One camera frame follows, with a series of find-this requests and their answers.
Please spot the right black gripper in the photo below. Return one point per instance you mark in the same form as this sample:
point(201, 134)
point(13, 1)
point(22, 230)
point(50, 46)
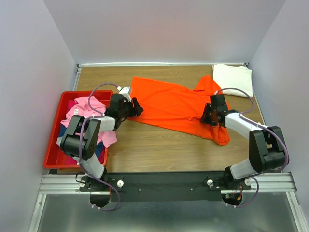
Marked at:
point(204, 117)

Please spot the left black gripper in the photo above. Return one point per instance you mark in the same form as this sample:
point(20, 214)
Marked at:
point(135, 111)

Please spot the orange t shirt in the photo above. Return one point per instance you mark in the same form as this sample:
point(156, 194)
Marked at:
point(175, 107)

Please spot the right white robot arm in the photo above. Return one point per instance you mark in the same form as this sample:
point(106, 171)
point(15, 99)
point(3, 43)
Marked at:
point(267, 149)

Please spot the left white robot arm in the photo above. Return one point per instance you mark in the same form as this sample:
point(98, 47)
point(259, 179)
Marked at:
point(80, 138)

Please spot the folded white t shirt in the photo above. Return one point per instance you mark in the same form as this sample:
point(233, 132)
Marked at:
point(239, 77)

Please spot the navy blue printed t shirt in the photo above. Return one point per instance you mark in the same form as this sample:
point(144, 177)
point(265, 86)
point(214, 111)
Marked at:
point(99, 148)

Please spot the pink t shirt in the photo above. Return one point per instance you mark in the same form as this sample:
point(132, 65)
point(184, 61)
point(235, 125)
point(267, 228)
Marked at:
point(108, 137)

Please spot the magenta t shirt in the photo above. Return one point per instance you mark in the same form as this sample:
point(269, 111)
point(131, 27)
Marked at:
point(72, 108)

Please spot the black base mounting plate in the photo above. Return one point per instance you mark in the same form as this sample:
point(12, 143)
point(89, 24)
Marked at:
point(164, 186)

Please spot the red plastic bin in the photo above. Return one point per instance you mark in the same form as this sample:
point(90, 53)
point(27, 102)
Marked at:
point(54, 157)

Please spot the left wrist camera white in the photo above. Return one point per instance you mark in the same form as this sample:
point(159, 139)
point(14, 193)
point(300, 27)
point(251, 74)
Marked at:
point(125, 92)

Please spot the aluminium frame rail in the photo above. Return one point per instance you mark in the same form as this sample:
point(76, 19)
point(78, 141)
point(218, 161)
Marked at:
point(66, 184)

